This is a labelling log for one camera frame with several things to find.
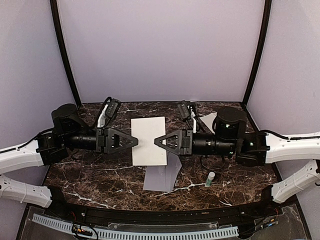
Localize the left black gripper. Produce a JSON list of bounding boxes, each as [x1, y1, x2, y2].
[[63, 127, 140, 155]]

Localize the beige letter paper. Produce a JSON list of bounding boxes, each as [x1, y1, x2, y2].
[[131, 116, 167, 166]]

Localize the grey envelope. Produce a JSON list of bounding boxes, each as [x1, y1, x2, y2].
[[143, 152, 182, 192]]

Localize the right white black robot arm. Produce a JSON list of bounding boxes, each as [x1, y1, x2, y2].
[[154, 106, 320, 217]]

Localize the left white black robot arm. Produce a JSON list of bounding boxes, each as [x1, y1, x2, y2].
[[0, 99, 139, 218]]

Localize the green glue stick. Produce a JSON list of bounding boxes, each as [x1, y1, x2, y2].
[[204, 171, 216, 188]]

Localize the small circuit board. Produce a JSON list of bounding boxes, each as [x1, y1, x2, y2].
[[71, 224, 93, 237]]

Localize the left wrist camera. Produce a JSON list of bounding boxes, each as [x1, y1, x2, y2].
[[95, 97, 121, 128]]

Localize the black front rail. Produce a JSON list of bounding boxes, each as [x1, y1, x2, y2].
[[26, 183, 298, 225]]

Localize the white slotted cable duct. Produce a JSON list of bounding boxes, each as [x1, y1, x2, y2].
[[32, 213, 239, 240]]

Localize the left black frame post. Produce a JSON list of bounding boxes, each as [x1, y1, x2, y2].
[[49, 0, 82, 108]]

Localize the black frame post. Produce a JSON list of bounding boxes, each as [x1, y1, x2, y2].
[[49, 0, 82, 108], [242, 0, 272, 109]]

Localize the right black frame post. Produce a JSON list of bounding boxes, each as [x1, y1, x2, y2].
[[242, 0, 272, 109]]

